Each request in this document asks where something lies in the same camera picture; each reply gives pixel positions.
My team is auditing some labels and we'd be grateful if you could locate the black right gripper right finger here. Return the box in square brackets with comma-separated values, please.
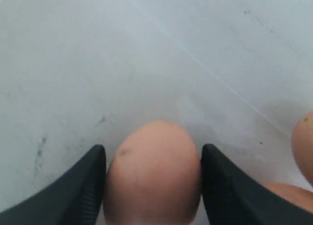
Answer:
[201, 144, 313, 225]

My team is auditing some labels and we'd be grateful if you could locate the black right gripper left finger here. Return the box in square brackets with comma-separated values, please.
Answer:
[0, 145, 106, 225]

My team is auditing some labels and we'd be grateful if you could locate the brown egg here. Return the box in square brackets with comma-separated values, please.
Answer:
[103, 120, 201, 225]
[263, 182, 313, 213]
[291, 111, 313, 186]

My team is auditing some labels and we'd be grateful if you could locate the clear plastic container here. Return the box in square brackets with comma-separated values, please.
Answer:
[0, 0, 313, 210]

